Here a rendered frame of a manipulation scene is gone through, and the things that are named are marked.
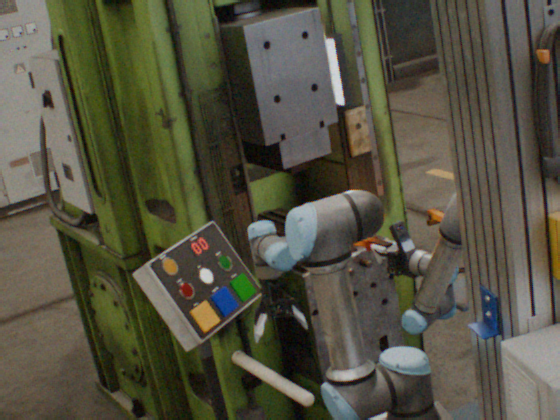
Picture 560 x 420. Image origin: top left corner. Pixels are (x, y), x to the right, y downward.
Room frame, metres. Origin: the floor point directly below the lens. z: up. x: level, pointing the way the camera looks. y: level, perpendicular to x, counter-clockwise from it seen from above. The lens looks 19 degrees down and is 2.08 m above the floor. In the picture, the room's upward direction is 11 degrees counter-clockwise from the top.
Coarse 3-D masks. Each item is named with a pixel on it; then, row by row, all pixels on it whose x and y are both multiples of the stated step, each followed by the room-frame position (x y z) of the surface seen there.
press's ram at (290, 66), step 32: (224, 32) 2.92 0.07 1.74; (256, 32) 2.83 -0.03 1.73; (288, 32) 2.89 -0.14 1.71; (320, 32) 2.95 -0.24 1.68; (256, 64) 2.82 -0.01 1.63; (288, 64) 2.88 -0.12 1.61; (320, 64) 2.94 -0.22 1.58; (256, 96) 2.81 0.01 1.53; (288, 96) 2.87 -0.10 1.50; (320, 96) 2.93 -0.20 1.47; (256, 128) 2.84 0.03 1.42; (288, 128) 2.86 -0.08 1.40
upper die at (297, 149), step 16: (320, 128) 2.92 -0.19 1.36; (256, 144) 2.96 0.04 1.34; (272, 144) 2.87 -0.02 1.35; (288, 144) 2.85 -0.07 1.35; (304, 144) 2.88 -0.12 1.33; (320, 144) 2.91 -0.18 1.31; (256, 160) 2.98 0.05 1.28; (272, 160) 2.89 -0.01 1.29; (288, 160) 2.84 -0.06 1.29; (304, 160) 2.88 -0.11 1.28
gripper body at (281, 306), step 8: (264, 280) 2.26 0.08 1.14; (272, 280) 2.29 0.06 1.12; (280, 280) 2.25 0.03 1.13; (272, 288) 2.25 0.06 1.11; (280, 288) 2.26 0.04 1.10; (264, 296) 2.29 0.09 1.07; (272, 296) 2.25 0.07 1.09; (280, 296) 2.26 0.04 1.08; (288, 296) 2.26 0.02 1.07; (264, 304) 2.27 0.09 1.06; (272, 304) 2.23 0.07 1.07; (280, 304) 2.25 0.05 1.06; (288, 304) 2.26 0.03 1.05; (272, 312) 2.25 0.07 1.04; (280, 312) 2.25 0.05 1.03; (288, 312) 2.24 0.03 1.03
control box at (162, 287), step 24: (192, 240) 2.55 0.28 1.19; (216, 240) 2.61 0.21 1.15; (192, 264) 2.49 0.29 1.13; (216, 264) 2.54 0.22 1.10; (240, 264) 2.60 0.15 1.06; (144, 288) 2.40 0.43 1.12; (168, 288) 2.37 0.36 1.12; (192, 288) 2.42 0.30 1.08; (216, 288) 2.48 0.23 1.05; (168, 312) 2.36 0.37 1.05; (216, 312) 2.41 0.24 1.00; (240, 312) 2.47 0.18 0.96; (192, 336) 2.32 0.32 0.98
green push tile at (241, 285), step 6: (240, 276) 2.56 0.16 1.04; (234, 282) 2.53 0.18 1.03; (240, 282) 2.54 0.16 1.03; (246, 282) 2.56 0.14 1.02; (234, 288) 2.51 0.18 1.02; (240, 288) 2.52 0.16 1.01; (246, 288) 2.54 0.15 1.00; (252, 288) 2.55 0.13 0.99; (240, 294) 2.51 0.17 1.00; (246, 294) 2.52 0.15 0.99; (252, 294) 2.54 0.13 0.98
